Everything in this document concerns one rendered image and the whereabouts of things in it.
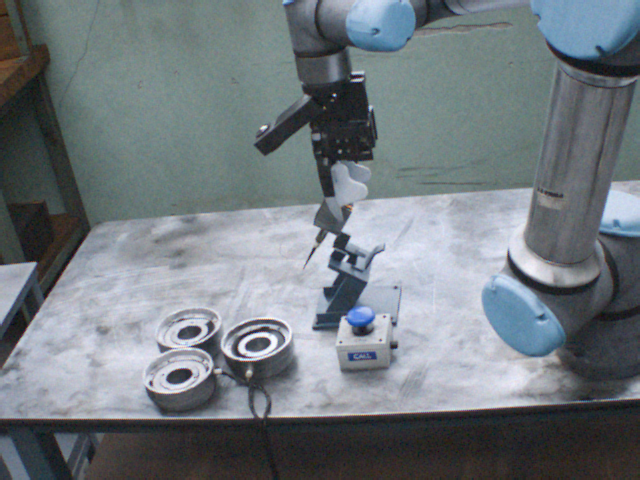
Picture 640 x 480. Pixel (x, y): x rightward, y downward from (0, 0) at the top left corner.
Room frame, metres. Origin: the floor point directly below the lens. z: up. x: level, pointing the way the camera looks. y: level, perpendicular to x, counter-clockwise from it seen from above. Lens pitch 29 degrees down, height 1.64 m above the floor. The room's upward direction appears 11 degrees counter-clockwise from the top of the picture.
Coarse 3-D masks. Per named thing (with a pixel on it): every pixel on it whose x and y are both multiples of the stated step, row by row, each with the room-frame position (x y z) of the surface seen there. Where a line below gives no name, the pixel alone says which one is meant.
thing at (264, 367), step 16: (256, 320) 1.22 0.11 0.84; (272, 320) 1.21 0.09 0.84; (224, 336) 1.19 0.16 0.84; (256, 336) 1.19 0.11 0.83; (272, 336) 1.18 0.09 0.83; (288, 336) 1.17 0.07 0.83; (224, 352) 1.15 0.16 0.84; (240, 352) 1.16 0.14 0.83; (256, 352) 1.15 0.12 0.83; (272, 352) 1.12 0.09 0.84; (288, 352) 1.14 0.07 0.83; (240, 368) 1.12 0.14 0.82; (256, 368) 1.12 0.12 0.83; (272, 368) 1.12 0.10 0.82
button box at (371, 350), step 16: (384, 320) 1.14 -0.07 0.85; (352, 336) 1.12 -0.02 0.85; (368, 336) 1.11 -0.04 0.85; (384, 336) 1.10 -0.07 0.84; (352, 352) 1.10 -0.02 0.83; (368, 352) 1.09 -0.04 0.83; (384, 352) 1.09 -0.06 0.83; (352, 368) 1.10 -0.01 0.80; (368, 368) 1.10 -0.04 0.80; (384, 368) 1.09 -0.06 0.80
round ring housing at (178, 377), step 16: (176, 352) 1.17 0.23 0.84; (192, 352) 1.17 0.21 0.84; (144, 368) 1.14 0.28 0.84; (160, 368) 1.15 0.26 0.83; (176, 368) 1.15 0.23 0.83; (192, 368) 1.14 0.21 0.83; (208, 368) 1.14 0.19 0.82; (144, 384) 1.10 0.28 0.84; (176, 384) 1.14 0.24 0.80; (208, 384) 1.10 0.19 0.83; (160, 400) 1.08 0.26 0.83; (176, 400) 1.07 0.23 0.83; (192, 400) 1.08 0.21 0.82
